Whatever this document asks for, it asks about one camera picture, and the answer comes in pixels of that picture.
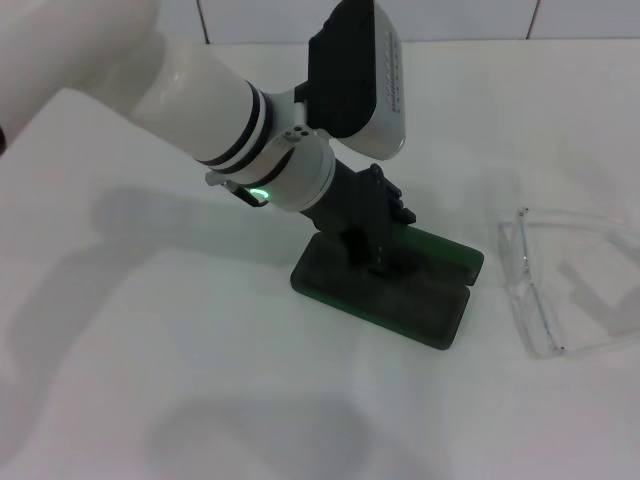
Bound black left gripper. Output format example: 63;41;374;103
299;159;419;279

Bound green glasses case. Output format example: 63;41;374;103
290;224;485;352

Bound clear white glasses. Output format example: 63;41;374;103
497;205;635;361

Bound silver left camera mount bracket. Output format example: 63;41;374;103
269;97;326;151

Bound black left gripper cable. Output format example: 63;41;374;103
204;172;270;210

